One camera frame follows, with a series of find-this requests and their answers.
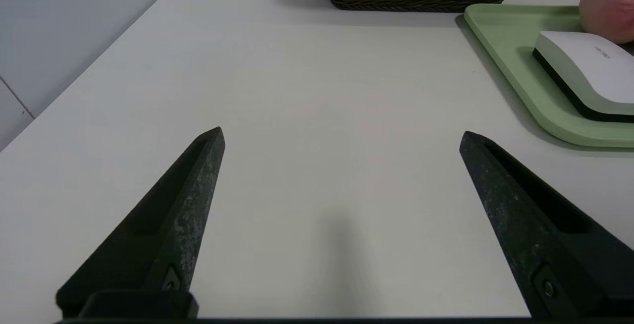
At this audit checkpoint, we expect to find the pink plush peach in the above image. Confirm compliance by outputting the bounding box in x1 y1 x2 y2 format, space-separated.
579 0 634 45

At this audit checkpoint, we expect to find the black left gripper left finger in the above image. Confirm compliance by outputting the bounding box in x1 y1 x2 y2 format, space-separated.
54 127 226 321

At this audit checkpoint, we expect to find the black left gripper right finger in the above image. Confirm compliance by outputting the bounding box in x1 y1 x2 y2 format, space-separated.
459 131 634 321

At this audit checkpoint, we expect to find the light green plastic tray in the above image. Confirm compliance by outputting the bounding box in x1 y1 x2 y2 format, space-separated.
464 3 634 148

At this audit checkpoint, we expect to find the white whiteboard eraser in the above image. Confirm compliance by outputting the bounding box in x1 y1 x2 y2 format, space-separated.
532 31 634 124

